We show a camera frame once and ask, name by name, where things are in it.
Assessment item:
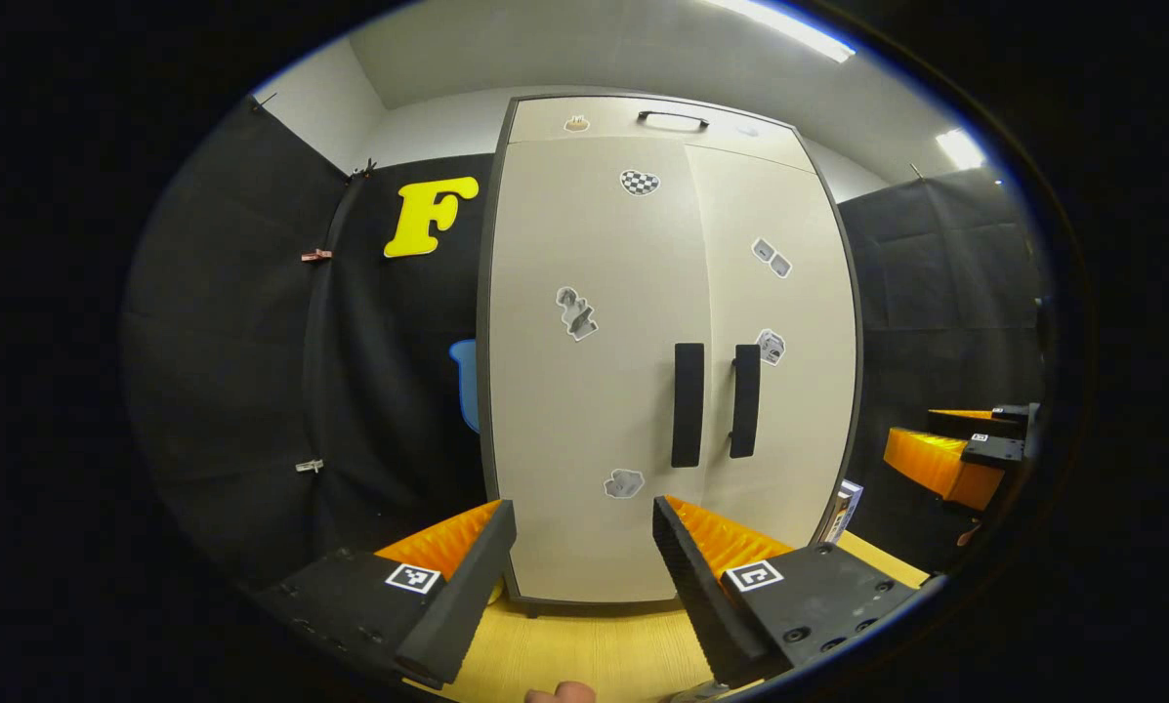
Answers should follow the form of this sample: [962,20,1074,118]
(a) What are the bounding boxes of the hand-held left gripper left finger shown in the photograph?
[252,499,519,689]

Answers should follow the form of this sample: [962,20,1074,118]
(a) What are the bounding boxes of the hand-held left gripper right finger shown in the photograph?
[651,494,932,689]

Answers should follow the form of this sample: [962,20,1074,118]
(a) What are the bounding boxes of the white cabinet door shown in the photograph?
[486,137,712,603]
[684,145,860,548]

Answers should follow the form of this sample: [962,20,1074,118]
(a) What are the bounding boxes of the grey cabinet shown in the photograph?
[477,93,863,618]

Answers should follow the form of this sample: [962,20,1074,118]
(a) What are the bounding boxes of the beige cabinet drawer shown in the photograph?
[508,96,817,175]

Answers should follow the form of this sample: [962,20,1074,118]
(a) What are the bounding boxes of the small white purple box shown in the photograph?
[823,478,864,544]

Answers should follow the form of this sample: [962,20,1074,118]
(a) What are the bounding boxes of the small ceiling light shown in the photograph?
[936,129,987,171]

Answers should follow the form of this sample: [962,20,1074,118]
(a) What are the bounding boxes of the black backdrop cloth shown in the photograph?
[120,98,1049,587]

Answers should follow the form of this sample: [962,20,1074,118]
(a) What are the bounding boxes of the long ceiling light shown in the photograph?
[701,0,856,63]

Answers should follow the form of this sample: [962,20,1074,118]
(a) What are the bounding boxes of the black left door handle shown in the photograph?
[670,342,705,469]

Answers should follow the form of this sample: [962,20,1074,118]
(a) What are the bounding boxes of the black door handle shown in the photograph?
[729,344,763,460]
[670,342,705,469]

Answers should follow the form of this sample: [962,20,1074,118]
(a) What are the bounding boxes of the black right door handle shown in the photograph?
[729,344,763,460]

